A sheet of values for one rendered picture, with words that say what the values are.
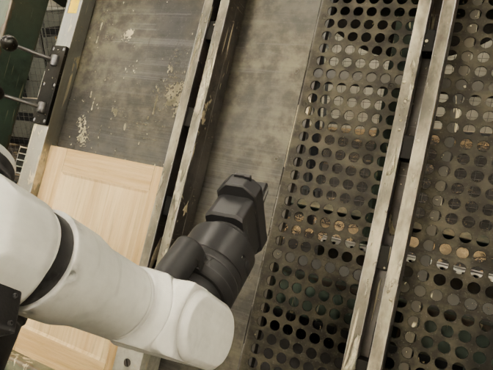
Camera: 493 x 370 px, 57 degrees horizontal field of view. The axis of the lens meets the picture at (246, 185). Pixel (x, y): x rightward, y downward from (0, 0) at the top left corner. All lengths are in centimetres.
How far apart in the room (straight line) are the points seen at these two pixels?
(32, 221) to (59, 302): 6
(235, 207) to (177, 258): 12
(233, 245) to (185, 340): 15
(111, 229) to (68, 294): 74
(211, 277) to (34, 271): 24
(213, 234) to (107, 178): 59
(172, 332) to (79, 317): 9
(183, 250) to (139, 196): 56
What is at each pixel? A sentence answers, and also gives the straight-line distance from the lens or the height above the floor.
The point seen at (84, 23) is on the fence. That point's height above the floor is 158.
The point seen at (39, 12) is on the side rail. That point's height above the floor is 160.
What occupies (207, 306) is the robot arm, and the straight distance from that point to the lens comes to 43.
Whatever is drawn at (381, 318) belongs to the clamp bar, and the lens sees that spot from 77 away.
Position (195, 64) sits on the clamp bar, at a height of 152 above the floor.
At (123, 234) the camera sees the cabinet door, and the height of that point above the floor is 117.
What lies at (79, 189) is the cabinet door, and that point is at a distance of 113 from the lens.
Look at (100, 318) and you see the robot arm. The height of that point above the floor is 144.
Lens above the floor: 167
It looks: 24 degrees down
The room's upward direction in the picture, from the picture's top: straight up
